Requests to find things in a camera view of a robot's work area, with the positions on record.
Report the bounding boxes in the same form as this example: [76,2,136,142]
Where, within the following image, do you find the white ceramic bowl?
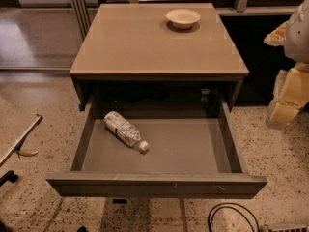
[166,9,201,30]

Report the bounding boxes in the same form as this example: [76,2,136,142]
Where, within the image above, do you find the open grey top drawer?
[46,98,267,199]

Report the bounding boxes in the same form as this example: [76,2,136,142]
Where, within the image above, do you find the black cable loop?
[207,202,261,232]

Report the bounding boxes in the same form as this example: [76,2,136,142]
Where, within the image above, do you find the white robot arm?
[264,0,309,130]

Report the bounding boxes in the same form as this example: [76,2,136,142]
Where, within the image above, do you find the silver door frame rail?
[71,0,91,39]

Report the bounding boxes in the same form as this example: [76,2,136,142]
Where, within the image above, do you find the black chair caster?
[0,170,18,187]

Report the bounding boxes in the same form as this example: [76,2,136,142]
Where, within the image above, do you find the blue labelled plastic bottle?
[103,111,149,152]

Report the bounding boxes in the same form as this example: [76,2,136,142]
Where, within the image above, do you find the beige drawer cabinet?
[70,3,248,107]

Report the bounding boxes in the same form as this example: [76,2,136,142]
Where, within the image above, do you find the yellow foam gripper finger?
[266,63,309,129]
[264,21,287,46]

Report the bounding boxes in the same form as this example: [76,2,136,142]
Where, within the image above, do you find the metal bar with yellow hook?
[0,114,43,166]

